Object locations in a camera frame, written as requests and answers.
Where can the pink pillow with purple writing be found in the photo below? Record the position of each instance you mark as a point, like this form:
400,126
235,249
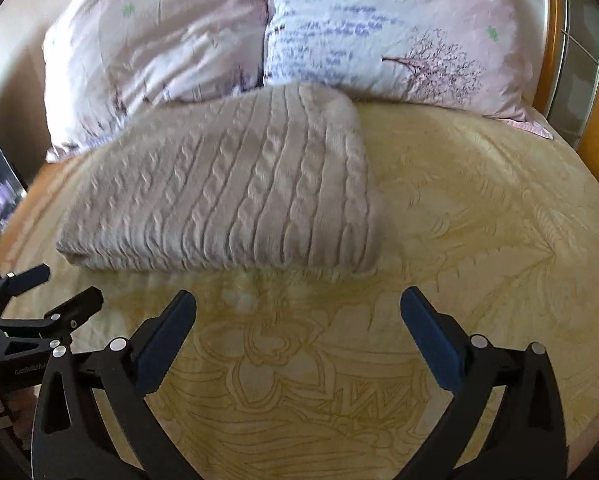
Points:
389,25

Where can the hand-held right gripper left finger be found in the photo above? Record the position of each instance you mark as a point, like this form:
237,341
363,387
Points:
164,340

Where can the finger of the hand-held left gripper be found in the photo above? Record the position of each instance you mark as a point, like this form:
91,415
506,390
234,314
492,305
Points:
31,277
79,307

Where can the yellow patterned bedspread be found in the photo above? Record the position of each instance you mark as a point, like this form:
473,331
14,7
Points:
479,220

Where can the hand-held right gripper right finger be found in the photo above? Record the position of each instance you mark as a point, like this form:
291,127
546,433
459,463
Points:
434,335

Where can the wooden bed headboard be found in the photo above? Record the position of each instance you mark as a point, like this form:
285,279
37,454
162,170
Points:
597,125

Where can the left pink patterned pillow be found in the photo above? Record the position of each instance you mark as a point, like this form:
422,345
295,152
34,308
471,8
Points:
159,35

